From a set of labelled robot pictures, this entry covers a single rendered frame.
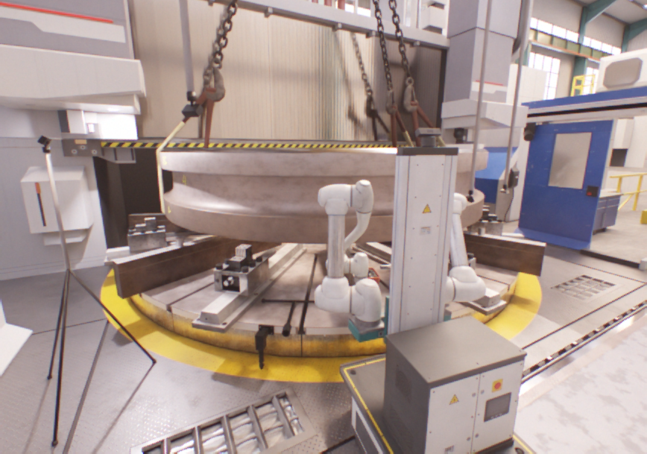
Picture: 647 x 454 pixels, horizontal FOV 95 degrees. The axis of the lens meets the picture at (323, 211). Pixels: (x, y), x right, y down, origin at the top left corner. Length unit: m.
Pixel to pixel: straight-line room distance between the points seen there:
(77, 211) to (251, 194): 2.78
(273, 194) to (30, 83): 2.22
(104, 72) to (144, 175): 4.77
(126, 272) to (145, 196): 4.75
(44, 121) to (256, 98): 2.88
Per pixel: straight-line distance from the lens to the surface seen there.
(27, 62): 3.70
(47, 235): 5.49
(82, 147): 5.33
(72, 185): 5.21
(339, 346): 2.82
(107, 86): 3.58
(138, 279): 3.66
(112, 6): 4.18
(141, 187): 8.17
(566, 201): 7.17
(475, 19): 6.84
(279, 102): 5.79
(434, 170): 1.65
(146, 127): 5.41
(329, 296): 1.78
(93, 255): 5.79
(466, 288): 2.10
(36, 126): 4.66
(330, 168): 2.81
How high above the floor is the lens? 1.77
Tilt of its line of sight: 12 degrees down
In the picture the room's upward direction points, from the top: straight up
